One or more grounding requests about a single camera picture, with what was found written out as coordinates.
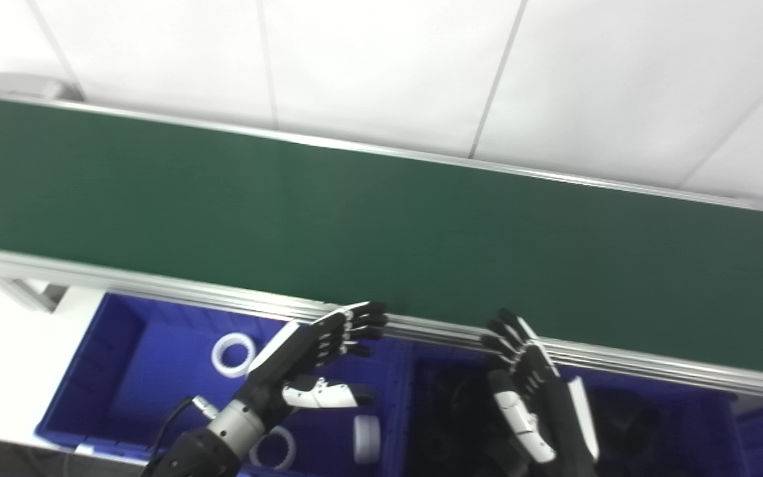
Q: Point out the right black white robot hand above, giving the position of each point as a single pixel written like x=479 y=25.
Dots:
x=547 y=404

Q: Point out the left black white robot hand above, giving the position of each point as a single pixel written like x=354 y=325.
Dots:
x=289 y=371

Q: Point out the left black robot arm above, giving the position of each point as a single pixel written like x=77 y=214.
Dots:
x=209 y=447

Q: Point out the blue bin with black parts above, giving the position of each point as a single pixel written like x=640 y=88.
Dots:
x=686 y=430

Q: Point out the blue bin with white rings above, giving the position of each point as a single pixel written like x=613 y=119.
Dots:
x=136 y=384

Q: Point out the green conveyor belt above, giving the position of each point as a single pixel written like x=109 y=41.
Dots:
x=156 y=286
x=355 y=225

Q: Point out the aluminium conveyor leg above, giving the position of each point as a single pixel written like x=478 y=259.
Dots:
x=27 y=295

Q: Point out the grey conveyor motor housing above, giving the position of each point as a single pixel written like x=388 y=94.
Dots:
x=24 y=86

